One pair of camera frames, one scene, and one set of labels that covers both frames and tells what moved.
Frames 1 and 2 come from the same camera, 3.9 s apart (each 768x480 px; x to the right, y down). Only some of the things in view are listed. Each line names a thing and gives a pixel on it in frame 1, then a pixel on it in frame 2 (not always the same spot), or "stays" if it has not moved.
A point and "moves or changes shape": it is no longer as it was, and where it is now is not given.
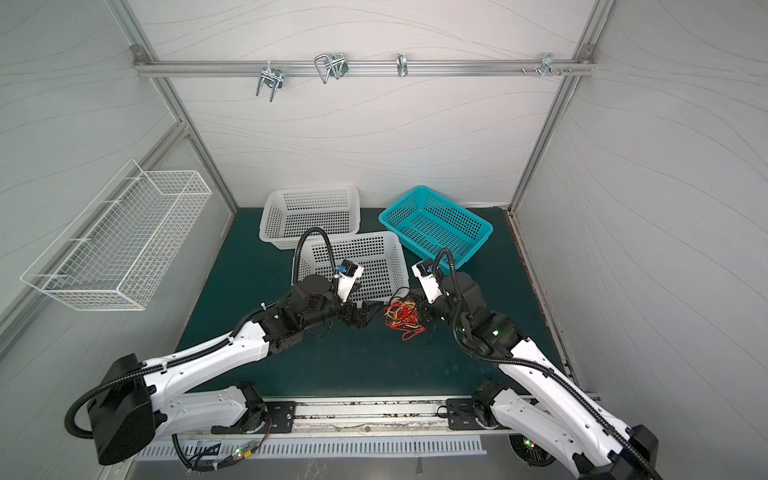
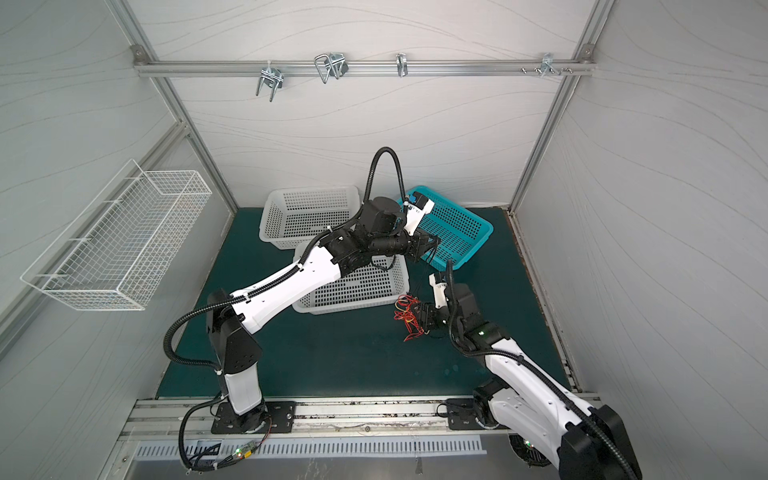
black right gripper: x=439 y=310 stays
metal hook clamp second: x=333 y=64 stays
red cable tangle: x=404 y=315 moves or changes shape
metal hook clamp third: x=402 y=64 stays
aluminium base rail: x=375 y=418 stays
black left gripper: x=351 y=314 to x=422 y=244
